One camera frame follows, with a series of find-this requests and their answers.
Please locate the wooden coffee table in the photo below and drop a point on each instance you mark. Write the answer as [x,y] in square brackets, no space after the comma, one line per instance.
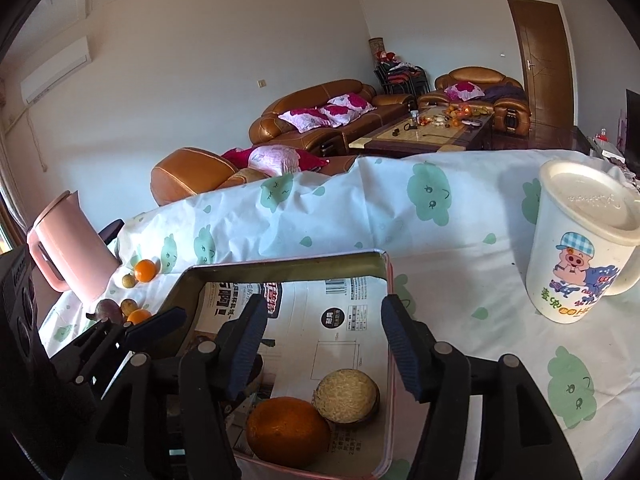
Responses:
[425,137]

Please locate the stacked black chairs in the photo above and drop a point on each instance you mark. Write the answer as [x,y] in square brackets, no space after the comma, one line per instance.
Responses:
[400,80]

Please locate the longan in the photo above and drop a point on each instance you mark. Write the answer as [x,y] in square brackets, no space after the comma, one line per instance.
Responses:
[129,305]
[128,280]

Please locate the dark chair back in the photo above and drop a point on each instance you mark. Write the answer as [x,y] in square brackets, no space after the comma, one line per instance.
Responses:
[111,232]

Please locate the dark passion fruit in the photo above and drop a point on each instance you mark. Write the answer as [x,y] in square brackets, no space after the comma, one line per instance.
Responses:
[107,310]

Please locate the brown leather armchair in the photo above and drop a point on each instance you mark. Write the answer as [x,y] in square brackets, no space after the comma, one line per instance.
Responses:
[470,75]

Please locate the round sesame cake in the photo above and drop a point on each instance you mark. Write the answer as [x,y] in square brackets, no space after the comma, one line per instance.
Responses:
[345,394]

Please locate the pale pink cushion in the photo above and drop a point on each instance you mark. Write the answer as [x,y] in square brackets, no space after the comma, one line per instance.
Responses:
[272,160]

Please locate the purple blanket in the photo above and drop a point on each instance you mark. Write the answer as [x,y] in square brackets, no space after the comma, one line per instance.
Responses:
[505,93]

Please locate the pink-rimmed metal tray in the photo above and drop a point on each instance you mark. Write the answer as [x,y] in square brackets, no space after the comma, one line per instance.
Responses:
[280,261]

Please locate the pink plastic pitcher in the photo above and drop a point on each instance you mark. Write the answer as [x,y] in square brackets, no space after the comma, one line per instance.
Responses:
[75,250]

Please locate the large orange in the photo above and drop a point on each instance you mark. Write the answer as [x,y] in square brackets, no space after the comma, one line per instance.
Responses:
[287,430]

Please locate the cloud-print white tablecloth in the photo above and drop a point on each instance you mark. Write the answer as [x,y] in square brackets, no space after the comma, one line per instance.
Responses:
[450,270]

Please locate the printed paper tray liner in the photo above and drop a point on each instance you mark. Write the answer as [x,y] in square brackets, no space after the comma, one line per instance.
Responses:
[340,330]

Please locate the magenta cushion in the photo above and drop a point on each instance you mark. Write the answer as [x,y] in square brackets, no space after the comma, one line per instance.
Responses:
[310,160]

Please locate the pink floral cushion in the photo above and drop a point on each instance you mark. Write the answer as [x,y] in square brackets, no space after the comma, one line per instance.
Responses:
[302,120]
[340,114]
[464,91]
[355,101]

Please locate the small orange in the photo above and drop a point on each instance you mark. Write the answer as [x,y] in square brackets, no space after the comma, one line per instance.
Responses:
[146,270]
[138,316]

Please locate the white lidded cartoon cup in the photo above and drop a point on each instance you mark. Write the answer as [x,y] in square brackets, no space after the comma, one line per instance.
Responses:
[565,220]

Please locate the long brown leather sofa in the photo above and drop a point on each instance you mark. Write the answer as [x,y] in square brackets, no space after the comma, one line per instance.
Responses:
[300,97]

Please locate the black television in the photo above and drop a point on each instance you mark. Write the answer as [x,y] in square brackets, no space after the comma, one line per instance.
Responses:
[634,125]

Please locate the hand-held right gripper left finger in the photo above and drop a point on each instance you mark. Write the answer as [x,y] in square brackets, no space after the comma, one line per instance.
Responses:
[247,345]

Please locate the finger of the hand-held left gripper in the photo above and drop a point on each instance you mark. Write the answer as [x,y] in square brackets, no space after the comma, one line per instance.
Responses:
[157,322]
[95,345]

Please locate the brown wooden door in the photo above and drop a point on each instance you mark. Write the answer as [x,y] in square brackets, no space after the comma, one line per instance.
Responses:
[545,60]

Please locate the tall patterned vase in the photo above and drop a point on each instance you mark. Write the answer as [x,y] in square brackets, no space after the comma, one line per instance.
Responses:
[376,50]

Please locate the pile of oranges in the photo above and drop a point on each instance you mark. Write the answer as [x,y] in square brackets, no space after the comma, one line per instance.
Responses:
[457,112]

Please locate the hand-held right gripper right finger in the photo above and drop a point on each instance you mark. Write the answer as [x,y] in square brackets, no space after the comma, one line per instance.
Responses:
[400,350]

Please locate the white air conditioner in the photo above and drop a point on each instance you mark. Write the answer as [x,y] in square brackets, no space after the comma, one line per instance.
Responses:
[55,70]

